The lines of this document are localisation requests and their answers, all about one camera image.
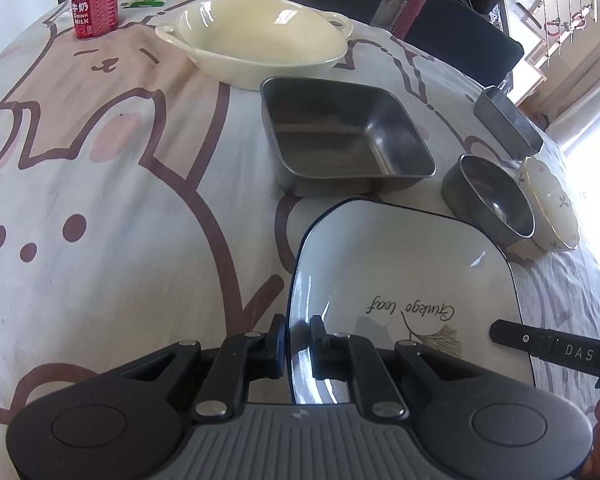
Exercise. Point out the red drink can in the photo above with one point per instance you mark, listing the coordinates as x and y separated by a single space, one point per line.
95 7

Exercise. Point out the round steel bowl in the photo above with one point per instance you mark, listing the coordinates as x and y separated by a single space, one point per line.
485 195

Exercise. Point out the cream oval baking dish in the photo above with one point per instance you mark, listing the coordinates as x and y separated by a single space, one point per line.
260 30

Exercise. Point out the white floral bowl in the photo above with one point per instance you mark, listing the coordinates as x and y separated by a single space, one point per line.
555 205

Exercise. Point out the dark grey chair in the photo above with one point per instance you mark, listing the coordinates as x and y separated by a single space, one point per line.
460 35

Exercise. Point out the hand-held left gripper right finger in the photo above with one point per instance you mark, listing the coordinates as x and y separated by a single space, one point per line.
319 347

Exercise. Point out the small rectangular steel tray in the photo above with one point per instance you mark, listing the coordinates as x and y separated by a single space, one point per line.
505 120

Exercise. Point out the bear printed tablecloth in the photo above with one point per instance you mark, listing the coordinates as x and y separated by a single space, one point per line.
105 185

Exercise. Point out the large square steel tray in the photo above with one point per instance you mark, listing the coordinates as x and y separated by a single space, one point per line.
340 135

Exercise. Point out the white square plate black rim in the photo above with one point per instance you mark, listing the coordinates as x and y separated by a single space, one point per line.
395 280

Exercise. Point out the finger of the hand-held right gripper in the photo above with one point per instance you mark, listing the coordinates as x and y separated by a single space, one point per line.
515 336

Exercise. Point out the pink cushion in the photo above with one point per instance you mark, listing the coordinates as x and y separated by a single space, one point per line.
424 2

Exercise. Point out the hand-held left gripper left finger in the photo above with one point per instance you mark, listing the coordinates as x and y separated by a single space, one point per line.
279 347

